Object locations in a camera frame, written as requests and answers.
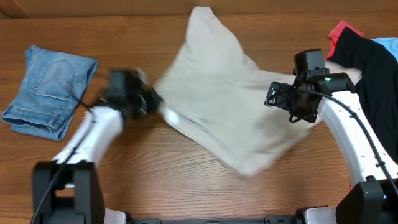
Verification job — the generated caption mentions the red garment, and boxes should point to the red garment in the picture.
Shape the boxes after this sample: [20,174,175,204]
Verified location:
[326,20,365,59]

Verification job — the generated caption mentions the light blue garment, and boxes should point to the light blue garment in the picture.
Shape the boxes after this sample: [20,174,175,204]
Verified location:
[373,37,398,60]

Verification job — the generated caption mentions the beige cotton shorts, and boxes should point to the beige cotton shorts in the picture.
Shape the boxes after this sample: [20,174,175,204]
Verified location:
[154,6,363,179]

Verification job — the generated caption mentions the black garment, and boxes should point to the black garment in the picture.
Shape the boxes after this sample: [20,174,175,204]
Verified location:
[330,27,397,162]

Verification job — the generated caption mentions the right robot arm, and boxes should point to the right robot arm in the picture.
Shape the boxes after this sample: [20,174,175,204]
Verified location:
[264,73,397,223]

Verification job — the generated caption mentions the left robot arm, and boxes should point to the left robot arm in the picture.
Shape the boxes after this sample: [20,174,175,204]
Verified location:
[31,69,162,224]

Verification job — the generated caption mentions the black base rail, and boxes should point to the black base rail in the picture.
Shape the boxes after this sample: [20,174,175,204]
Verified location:
[127,215,301,224]

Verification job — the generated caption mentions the folded blue denim jeans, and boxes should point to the folded blue denim jeans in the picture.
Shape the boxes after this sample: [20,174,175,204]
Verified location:
[1,45,98,141]

